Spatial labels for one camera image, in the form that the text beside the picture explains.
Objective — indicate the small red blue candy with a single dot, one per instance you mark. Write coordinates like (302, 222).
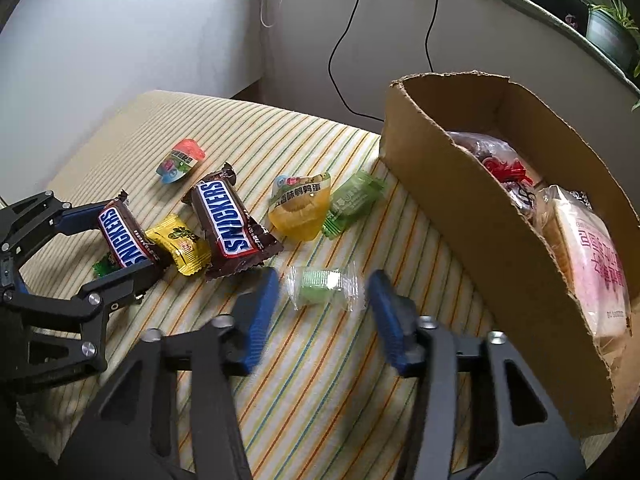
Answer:
(180, 162)

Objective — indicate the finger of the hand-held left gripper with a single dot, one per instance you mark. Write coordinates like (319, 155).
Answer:
(80, 221)
(95, 300)

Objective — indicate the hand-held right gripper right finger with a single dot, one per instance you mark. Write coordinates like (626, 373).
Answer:
(385, 320)

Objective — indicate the bread slice packet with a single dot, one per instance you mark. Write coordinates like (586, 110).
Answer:
(590, 270)

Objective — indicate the small figurine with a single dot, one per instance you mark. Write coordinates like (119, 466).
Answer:
(571, 20)

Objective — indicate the small dark green candy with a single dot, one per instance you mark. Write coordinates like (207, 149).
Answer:
(102, 267)

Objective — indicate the potted spider plant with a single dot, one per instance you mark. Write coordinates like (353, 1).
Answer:
(607, 35)

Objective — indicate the yellow green candy wrapper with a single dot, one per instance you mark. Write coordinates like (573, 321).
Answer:
(300, 210)

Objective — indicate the brown chocolate bar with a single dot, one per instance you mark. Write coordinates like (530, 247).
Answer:
(125, 235)
(227, 220)

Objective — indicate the chocolate cake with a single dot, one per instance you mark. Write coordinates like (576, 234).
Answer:
(480, 147)
(520, 197)

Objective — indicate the striped tablecloth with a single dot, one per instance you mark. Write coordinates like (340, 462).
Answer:
(325, 385)

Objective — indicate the cardboard box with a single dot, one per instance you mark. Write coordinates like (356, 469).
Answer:
(475, 240)

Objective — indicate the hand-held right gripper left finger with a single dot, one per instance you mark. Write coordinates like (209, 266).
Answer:
(260, 310)

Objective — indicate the green candy packet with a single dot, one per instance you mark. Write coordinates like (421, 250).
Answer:
(352, 202)

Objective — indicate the yellow candy packet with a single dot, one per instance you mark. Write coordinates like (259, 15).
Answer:
(182, 247)

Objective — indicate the clear-wrapped green candy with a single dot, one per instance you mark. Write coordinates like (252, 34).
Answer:
(320, 285)

